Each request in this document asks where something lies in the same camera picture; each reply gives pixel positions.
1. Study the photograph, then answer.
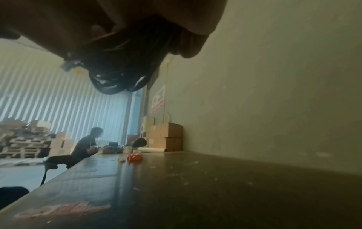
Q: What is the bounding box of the person's right hand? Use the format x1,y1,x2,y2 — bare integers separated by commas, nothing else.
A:
0,0,228,60

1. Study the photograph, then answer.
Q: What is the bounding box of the black glossy device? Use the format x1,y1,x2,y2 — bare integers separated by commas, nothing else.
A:
61,15,182,96

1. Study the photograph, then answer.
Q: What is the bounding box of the stack of pale cardboard boxes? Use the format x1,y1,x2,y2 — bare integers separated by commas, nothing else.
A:
49,132,76,156

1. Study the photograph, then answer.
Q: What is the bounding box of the stack of wooden pallets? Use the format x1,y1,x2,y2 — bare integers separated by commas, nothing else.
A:
0,119,57,160

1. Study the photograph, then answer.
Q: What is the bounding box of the pale cardboard box stack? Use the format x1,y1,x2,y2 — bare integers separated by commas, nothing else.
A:
141,116,156,138

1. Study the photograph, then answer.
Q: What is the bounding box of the grey bundle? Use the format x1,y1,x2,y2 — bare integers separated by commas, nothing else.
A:
97,145,125,155

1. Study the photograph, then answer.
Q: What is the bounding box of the black office chair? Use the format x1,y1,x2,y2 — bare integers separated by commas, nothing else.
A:
40,156,71,186

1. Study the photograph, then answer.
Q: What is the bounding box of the brown cardboard box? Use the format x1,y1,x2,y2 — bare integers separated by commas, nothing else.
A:
148,137,183,152
148,122,183,139

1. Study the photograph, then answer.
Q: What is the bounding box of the clear film roll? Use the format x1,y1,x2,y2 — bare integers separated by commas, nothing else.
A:
137,146,168,154

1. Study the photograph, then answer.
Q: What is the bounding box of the black chair back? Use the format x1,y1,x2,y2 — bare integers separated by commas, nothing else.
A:
0,186,31,210

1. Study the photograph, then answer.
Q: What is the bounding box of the red white wall sign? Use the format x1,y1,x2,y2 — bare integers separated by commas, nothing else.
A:
150,85,166,114

